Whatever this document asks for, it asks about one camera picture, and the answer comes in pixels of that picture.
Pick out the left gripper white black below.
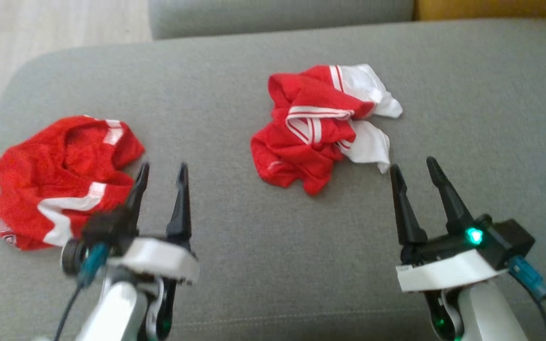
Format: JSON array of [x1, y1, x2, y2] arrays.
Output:
[[107, 162, 200, 286]]

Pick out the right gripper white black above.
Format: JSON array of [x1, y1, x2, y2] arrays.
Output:
[[390, 156, 511, 293]]

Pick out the red mesh shorts white stripes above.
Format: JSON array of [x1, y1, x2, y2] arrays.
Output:
[[0, 115, 146, 251]]

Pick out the red jersey with white sleeves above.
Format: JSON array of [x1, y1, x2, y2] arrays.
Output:
[[250, 63, 403, 196]]

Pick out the grey fabric sofa seat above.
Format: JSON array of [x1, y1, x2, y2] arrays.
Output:
[[0, 19, 546, 341]]

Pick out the yellow cushion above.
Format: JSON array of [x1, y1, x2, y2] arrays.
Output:
[[414, 0, 546, 22]]

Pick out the grey sofa back cushion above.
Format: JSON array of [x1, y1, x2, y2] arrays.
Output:
[[148, 0, 416, 40]]

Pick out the left black cable teal plug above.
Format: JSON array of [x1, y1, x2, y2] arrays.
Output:
[[53, 244, 110, 341]]

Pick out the black cable teal plug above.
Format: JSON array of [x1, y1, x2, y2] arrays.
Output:
[[53, 244, 110, 341], [509, 256, 546, 317]]

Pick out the right black cable teal plug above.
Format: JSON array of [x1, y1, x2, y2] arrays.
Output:
[[509, 256, 546, 317]]

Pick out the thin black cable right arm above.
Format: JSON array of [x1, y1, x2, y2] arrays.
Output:
[[515, 275, 546, 341]]

